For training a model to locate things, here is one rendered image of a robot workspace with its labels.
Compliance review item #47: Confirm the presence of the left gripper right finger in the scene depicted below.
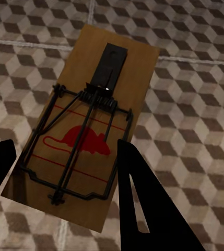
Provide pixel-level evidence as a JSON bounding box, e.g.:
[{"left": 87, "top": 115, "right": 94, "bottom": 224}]
[{"left": 117, "top": 139, "right": 206, "bottom": 251}]

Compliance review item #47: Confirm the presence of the mousetrap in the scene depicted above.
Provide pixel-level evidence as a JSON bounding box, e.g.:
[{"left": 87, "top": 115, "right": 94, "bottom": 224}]
[{"left": 1, "top": 25, "right": 160, "bottom": 233}]

